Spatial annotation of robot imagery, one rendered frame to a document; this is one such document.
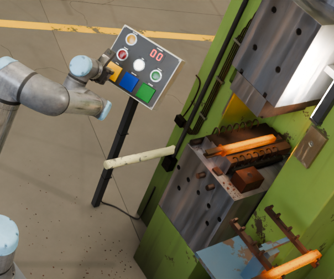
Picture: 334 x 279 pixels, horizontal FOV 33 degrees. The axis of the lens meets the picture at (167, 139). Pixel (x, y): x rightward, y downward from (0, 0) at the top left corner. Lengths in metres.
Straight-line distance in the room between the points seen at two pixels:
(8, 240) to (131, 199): 1.60
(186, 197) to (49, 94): 1.12
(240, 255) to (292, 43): 0.94
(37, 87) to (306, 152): 1.16
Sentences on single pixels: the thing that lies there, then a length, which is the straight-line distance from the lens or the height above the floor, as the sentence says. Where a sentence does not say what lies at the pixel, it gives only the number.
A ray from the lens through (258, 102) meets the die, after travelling 2.42.
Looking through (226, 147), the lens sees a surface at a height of 1.02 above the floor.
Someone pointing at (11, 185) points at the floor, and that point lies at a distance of 3.51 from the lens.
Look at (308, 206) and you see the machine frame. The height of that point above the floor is 1.04.
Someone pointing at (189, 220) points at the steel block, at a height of 0.60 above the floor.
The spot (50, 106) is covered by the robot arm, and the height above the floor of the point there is 1.36.
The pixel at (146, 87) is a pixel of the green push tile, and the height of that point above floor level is 1.03.
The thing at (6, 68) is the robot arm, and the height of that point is 1.42.
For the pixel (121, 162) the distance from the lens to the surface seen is 2.89.
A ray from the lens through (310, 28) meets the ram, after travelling 2.23.
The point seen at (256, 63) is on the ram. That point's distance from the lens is 2.41.
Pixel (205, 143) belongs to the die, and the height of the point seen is 0.95.
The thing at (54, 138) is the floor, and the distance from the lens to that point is 3.86.
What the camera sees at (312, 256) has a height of 1.04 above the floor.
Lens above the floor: 2.56
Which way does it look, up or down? 38 degrees down
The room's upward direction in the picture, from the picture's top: 24 degrees clockwise
